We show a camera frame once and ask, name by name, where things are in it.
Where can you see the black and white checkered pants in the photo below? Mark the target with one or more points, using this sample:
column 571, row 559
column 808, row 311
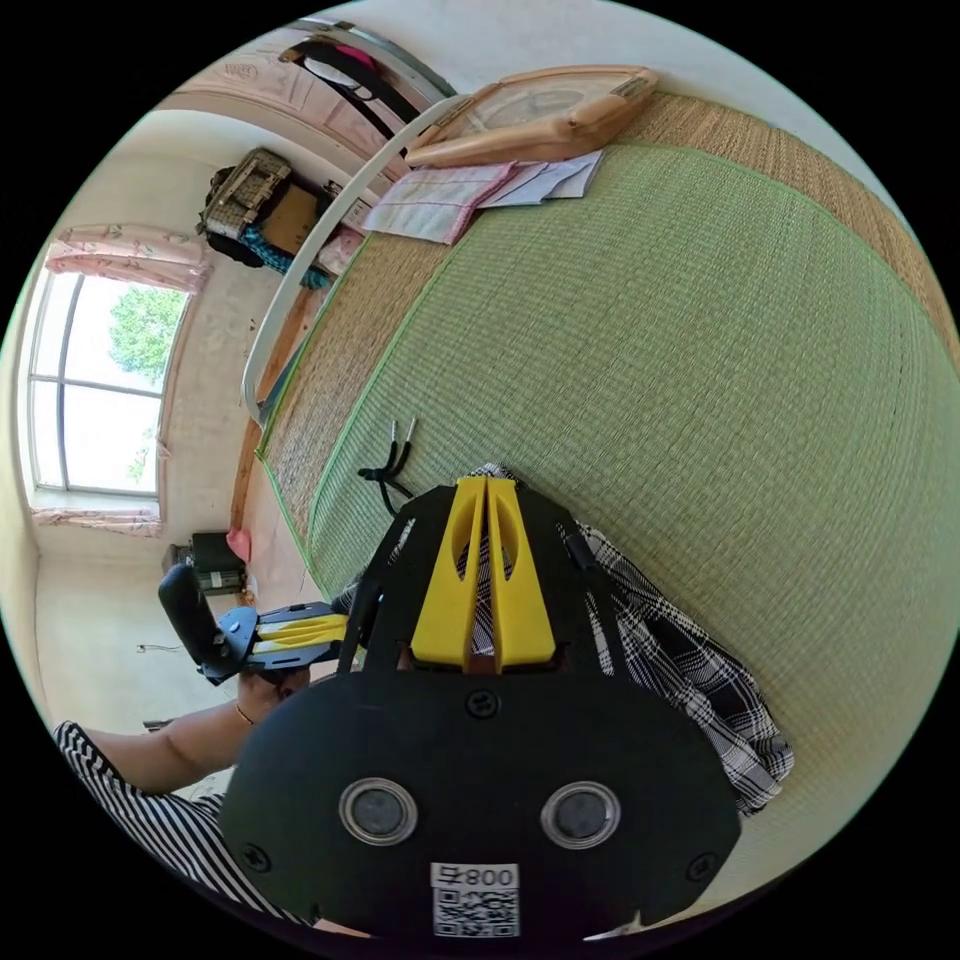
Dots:
column 690, row 675

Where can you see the person's left hand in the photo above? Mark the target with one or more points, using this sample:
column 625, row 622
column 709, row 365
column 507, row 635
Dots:
column 274, row 691

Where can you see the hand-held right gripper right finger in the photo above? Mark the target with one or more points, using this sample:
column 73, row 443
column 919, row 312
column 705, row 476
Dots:
column 521, row 592

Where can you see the person's left forearm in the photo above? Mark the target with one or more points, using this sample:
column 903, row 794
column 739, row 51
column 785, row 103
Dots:
column 187, row 746

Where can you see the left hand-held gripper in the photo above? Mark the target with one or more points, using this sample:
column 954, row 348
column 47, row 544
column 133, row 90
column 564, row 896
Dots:
column 238, row 637

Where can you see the pink checkered folded cloth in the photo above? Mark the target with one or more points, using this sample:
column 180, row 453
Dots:
column 435, row 199

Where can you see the white paper sheets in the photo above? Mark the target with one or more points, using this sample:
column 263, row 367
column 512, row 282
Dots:
column 559, row 178

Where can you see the brown carton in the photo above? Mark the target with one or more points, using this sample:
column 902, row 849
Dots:
column 289, row 219

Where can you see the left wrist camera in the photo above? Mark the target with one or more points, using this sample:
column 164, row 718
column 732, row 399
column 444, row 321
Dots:
column 186, row 607

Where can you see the bed with green woven mat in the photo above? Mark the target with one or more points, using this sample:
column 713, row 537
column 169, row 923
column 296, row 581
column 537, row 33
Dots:
column 675, row 360

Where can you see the person's body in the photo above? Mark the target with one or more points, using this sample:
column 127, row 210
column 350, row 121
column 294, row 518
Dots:
column 150, row 825

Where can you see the black box appliance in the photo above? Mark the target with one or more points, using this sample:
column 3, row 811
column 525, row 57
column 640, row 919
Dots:
column 214, row 564

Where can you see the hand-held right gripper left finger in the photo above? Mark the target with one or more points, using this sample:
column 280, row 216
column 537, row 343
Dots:
column 448, row 577

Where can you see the window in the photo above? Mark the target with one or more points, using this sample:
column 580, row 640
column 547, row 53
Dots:
column 94, row 390

